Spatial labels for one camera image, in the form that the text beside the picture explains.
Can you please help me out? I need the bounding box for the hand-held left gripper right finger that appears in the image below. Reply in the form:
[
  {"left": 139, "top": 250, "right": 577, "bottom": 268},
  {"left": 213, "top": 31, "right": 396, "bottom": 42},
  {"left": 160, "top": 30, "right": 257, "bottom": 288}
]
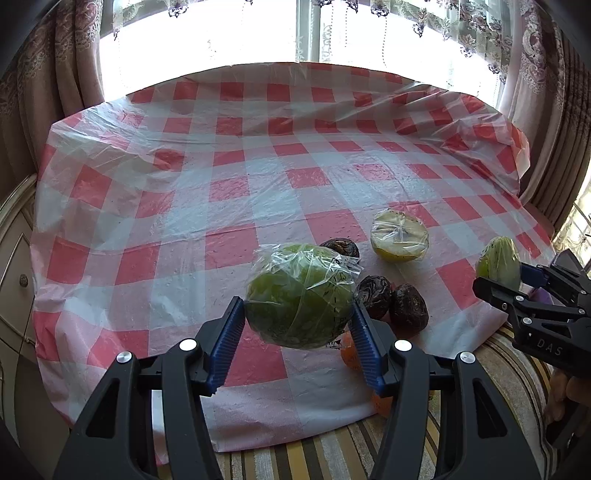
[{"left": 347, "top": 302, "right": 543, "bottom": 480}]

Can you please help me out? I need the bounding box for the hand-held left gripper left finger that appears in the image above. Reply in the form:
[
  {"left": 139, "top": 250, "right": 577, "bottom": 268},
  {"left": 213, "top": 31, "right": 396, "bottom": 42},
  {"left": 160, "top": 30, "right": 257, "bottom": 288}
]
[{"left": 53, "top": 296, "right": 246, "bottom": 480}]

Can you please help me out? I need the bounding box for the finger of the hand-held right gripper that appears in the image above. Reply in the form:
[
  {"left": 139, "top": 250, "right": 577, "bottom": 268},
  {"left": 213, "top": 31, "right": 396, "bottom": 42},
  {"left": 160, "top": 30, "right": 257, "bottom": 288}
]
[
  {"left": 472, "top": 276, "right": 588, "bottom": 320},
  {"left": 519, "top": 249, "right": 591, "bottom": 296}
]

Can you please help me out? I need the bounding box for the small green cabbage piece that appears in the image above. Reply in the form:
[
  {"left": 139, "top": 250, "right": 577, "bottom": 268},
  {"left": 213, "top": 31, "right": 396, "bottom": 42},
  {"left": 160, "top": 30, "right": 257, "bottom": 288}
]
[{"left": 475, "top": 236, "right": 522, "bottom": 291}]

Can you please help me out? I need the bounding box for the dark wrinkled passion fruit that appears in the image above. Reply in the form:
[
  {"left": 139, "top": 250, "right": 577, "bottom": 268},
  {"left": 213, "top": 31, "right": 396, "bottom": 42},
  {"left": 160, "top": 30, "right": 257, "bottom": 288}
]
[
  {"left": 355, "top": 275, "right": 394, "bottom": 320},
  {"left": 320, "top": 237, "right": 361, "bottom": 261},
  {"left": 389, "top": 284, "right": 429, "bottom": 334}
]

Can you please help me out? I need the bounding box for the person's right hand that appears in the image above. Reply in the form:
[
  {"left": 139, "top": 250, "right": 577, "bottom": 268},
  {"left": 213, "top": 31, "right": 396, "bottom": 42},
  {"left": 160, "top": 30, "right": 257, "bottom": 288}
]
[{"left": 544, "top": 369, "right": 591, "bottom": 437}]

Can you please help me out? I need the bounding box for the orange tangerine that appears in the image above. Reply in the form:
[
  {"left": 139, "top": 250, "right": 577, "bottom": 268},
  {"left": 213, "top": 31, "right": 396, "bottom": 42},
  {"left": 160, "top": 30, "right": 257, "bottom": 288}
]
[{"left": 341, "top": 332, "right": 365, "bottom": 370}]

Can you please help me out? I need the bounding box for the striped table cloth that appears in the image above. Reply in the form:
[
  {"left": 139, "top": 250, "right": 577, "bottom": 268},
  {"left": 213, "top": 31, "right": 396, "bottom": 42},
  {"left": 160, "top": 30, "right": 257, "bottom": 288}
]
[{"left": 212, "top": 318, "right": 591, "bottom": 480}]

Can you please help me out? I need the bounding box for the plastic-wrapped halved yellow fruit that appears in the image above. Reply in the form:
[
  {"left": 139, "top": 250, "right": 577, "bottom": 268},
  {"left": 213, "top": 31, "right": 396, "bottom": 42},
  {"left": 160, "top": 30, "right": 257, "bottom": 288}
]
[{"left": 370, "top": 209, "right": 430, "bottom": 263}]

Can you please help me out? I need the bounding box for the patterned pink curtain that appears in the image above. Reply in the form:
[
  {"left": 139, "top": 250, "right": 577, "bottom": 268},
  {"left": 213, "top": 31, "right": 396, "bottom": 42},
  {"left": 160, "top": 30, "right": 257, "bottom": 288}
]
[
  {"left": 0, "top": 0, "right": 116, "bottom": 176},
  {"left": 499, "top": 0, "right": 591, "bottom": 232}
]

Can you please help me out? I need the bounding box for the red white checkered tablecloth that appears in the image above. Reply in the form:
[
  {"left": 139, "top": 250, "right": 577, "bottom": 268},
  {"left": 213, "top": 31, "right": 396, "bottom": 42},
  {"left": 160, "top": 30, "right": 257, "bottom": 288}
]
[{"left": 30, "top": 62, "right": 555, "bottom": 467}]

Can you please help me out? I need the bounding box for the cream wooden cabinet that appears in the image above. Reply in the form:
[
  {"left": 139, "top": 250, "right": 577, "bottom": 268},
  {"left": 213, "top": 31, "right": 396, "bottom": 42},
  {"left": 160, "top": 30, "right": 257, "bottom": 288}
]
[{"left": 0, "top": 175, "right": 70, "bottom": 480}]

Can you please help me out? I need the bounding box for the floral lace valance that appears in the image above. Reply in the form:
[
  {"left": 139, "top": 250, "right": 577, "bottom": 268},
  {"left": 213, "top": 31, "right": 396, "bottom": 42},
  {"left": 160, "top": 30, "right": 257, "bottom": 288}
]
[{"left": 111, "top": 0, "right": 522, "bottom": 88}]

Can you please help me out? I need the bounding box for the white window frame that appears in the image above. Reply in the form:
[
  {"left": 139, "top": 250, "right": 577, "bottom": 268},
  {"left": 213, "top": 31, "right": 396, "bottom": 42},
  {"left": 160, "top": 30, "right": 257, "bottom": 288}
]
[{"left": 295, "top": 0, "right": 333, "bottom": 65}]

